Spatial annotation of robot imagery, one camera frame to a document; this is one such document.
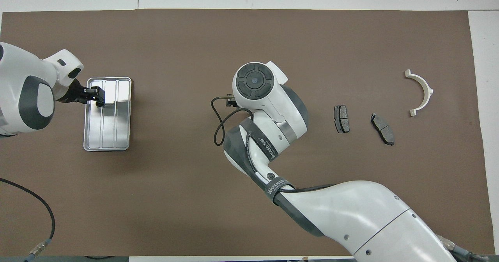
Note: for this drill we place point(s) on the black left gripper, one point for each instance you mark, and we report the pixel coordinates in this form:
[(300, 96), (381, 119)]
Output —
[(74, 93)]

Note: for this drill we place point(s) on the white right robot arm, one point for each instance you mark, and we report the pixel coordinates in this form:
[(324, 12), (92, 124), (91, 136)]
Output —
[(351, 215)]

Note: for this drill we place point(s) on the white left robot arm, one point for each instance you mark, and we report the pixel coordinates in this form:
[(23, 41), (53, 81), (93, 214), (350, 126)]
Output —
[(19, 78)]

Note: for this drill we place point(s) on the rectangular dark grey brake pad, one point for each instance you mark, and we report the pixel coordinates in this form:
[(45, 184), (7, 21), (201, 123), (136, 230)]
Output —
[(342, 119)]

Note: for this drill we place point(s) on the silver metal tray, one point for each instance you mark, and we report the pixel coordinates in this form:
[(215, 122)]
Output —
[(113, 129)]

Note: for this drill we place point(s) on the curved dark grey brake pad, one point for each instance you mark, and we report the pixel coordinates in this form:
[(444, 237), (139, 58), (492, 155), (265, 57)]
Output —
[(383, 128)]

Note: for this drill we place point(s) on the brown table mat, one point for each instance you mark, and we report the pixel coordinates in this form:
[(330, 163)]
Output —
[(195, 199)]

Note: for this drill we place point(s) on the white semicircular bracket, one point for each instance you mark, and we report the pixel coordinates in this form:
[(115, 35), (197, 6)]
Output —
[(426, 89)]

